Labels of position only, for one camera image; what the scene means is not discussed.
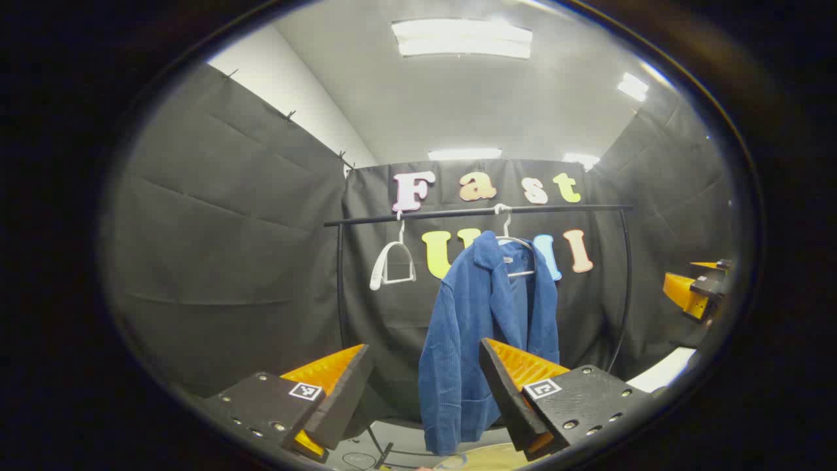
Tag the large rectangular ceiling light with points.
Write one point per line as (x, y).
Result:
(461, 38)

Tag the black metal clothes rack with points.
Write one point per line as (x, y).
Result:
(444, 214)

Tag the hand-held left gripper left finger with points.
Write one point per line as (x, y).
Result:
(343, 399)

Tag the beige laundry hamper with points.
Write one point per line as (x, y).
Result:
(497, 458)

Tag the white plastic hanger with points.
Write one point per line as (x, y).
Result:
(507, 226)
(379, 268)

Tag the long narrow ceiling light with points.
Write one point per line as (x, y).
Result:
(464, 154)

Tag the small ceiling light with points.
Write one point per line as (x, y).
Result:
(633, 86)
(580, 159)

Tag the black backdrop cloth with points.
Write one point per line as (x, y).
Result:
(229, 261)

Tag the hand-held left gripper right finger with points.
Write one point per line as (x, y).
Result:
(507, 399)

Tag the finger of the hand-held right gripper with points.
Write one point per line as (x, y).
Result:
(680, 291)
(709, 264)

